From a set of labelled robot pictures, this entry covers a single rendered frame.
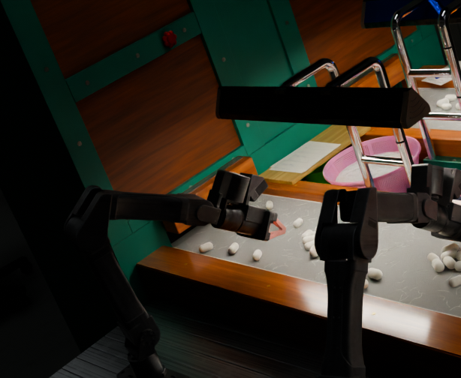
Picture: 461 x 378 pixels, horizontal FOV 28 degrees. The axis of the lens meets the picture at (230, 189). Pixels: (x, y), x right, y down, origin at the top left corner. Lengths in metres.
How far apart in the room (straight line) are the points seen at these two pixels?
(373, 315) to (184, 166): 0.85
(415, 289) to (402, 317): 0.13
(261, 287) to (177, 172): 0.54
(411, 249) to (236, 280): 0.40
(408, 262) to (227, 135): 0.76
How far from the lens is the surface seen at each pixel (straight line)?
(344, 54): 2.88
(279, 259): 2.23
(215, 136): 2.57
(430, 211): 1.84
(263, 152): 2.66
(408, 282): 1.98
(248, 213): 2.07
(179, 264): 2.34
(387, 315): 1.84
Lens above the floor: 1.73
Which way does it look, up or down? 21 degrees down
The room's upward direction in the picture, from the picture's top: 21 degrees counter-clockwise
